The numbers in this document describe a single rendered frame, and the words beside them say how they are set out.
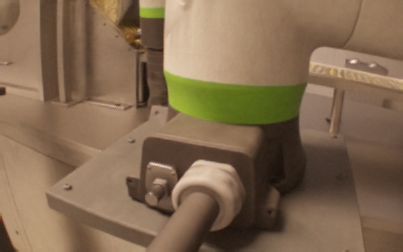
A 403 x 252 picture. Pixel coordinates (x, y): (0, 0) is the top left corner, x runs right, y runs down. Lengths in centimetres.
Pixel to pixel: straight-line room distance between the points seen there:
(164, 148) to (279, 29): 11
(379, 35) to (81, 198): 27
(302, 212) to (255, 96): 10
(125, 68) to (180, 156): 67
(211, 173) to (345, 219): 12
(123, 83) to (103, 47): 13
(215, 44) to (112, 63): 69
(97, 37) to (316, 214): 80
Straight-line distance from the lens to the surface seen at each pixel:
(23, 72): 117
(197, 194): 18
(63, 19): 92
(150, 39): 50
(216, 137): 20
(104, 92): 92
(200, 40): 22
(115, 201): 24
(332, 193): 28
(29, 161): 91
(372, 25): 24
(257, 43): 21
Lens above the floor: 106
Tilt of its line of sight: 21 degrees down
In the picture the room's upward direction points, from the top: 2 degrees clockwise
